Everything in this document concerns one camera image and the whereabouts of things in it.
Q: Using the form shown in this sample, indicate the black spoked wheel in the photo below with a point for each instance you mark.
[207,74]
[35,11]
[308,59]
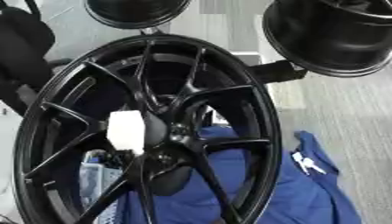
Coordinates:
[224,96]

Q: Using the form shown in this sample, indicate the large black wheel rim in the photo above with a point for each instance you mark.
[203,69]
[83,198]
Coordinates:
[326,38]

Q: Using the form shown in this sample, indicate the clear plastic container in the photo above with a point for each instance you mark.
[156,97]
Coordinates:
[97,178]

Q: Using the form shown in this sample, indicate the black wheel support block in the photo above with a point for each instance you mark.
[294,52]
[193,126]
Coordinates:
[278,71]

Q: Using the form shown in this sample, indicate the black round wheel rim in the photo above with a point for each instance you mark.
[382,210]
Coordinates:
[135,11]

